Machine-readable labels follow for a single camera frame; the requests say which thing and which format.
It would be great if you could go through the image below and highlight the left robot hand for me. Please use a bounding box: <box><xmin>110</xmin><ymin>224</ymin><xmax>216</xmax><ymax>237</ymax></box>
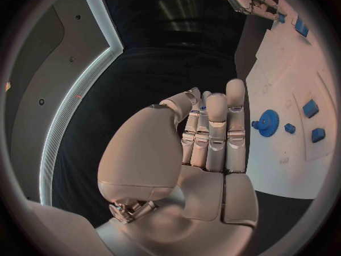
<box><xmin>97</xmin><ymin>78</ymin><xmax>260</xmax><ymax>256</ymax></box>

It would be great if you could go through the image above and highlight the blue gear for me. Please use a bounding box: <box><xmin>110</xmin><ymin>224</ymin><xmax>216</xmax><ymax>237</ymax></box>
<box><xmin>251</xmin><ymin>109</ymin><xmax>281</xmax><ymax>138</ymax></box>

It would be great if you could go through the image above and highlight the white task board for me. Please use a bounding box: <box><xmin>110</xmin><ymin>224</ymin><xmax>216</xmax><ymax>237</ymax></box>
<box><xmin>244</xmin><ymin>0</ymin><xmax>337</xmax><ymax>200</ymax></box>

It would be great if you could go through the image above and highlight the blue rectangular block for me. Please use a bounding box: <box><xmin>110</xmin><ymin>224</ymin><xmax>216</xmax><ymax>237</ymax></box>
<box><xmin>294</xmin><ymin>17</ymin><xmax>311</xmax><ymax>38</ymax></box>

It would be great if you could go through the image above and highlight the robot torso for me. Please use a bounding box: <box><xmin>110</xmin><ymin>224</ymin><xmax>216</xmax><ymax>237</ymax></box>
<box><xmin>4</xmin><ymin>0</ymin><xmax>125</xmax><ymax>207</ymax></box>

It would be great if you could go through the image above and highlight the blue short cylinder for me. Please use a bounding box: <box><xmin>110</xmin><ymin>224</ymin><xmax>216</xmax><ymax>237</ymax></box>
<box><xmin>302</xmin><ymin>99</ymin><xmax>320</xmax><ymax>119</ymax></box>

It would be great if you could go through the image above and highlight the blue plug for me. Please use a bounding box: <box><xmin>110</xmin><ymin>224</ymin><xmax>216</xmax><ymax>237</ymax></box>
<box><xmin>311</xmin><ymin>127</ymin><xmax>326</xmax><ymax>143</ymax></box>

